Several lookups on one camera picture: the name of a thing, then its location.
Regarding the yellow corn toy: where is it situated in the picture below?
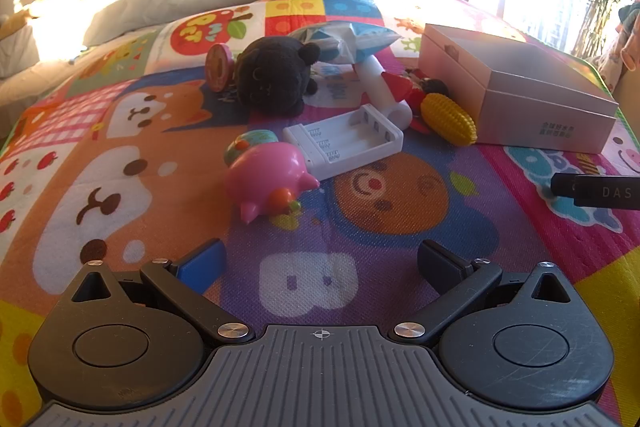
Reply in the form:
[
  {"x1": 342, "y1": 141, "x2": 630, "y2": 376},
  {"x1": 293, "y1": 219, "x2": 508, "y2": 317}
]
[{"x1": 420, "y1": 93, "x2": 478, "y2": 146}]

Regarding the round red wooden disc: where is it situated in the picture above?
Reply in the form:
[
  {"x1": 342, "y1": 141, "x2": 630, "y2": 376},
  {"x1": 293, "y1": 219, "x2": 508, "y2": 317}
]
[{"x1": 205, "y1": 44, "x2": 236, "y2": 94}]

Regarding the white and red foam rocket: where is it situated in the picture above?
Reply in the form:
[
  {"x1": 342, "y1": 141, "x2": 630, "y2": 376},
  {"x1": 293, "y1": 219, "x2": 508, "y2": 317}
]
[{"x1": 352, "y1": 57, "x2": 427, "y2": 134}]

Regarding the black plush toy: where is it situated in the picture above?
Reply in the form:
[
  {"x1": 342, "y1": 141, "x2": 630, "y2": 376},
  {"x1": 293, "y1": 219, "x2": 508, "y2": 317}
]
[{"x1": 234, "y1": 36, "x2": 322, "y2": 118}]

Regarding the white pillow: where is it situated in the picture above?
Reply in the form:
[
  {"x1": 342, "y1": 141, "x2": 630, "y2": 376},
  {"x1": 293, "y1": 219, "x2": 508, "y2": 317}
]
[{"x1": 0, "y1": 24, "x2": 42, "y2": 80}]

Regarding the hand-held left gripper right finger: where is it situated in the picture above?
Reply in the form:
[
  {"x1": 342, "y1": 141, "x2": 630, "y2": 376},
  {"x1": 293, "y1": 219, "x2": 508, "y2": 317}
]
[{"x1": 389, "y1": 239, "x2": 582, "y2": 349}]

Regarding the white battery charger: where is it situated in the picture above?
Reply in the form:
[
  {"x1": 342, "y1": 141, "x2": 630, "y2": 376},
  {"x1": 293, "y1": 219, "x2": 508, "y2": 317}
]
[{"x1": 282, "y1": 103, "x2": 405, "y2": 182}]

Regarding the blue and white packet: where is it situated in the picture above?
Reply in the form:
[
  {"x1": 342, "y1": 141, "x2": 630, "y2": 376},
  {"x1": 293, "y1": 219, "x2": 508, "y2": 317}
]
[{"x1": 287, "y1": 21, "x2": 403, "y2": 64}]

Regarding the beige chair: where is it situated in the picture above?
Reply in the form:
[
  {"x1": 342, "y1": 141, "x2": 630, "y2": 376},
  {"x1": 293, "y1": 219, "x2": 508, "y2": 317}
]
[{"x1": 612, "y1": 72, "x2": 640, "y2": 120}]

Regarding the pile of patterned clothes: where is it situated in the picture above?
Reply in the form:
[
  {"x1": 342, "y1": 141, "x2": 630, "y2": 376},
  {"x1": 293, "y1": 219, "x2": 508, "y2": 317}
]
[{"x1": 595, "y1": 0, "x2": 640, "y2": 94}]

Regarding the small doll figure keychain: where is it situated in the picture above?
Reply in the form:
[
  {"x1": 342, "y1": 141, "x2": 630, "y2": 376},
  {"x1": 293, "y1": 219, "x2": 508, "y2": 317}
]
[{"x1": 405, "y1": 68, "x2": 450, "y2": 108}]

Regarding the colourful cartoon play mat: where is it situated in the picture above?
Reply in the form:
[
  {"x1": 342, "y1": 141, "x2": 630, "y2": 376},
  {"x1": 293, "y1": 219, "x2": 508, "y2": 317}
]
[{"x1": 0, "y1": 0, "x2": 640, "y2": 427}]

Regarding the green patterned ball toy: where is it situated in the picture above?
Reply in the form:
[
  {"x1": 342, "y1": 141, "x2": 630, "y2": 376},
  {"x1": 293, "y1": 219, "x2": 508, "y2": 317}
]
[{"x1": 223, "y1": 130, "x2": 280, "y2": 165}]

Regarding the pink cardboard box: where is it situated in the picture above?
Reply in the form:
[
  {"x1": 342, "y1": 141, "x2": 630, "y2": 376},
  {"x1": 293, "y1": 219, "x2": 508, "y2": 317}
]
[{"x1": 417, "y1": 23, "x2": 621, "y2": 155}]

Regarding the pink pig toy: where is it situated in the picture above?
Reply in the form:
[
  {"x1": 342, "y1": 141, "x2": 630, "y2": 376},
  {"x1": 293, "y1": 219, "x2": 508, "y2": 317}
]
[{"x1": 224, "y1": 143, "x2": 321, "y2": 224}]

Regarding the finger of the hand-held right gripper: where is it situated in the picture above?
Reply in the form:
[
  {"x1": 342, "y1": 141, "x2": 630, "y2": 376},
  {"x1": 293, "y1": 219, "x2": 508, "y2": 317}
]
[{"x1": 551, "y1": 174, "x2": 576, "y2": 198}]

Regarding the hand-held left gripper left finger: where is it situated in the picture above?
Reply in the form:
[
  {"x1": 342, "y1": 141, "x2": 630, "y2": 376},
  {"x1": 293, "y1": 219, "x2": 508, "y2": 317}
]
[{"x1": 64, "y1": 238, "x2": 253, "y2": 344}]

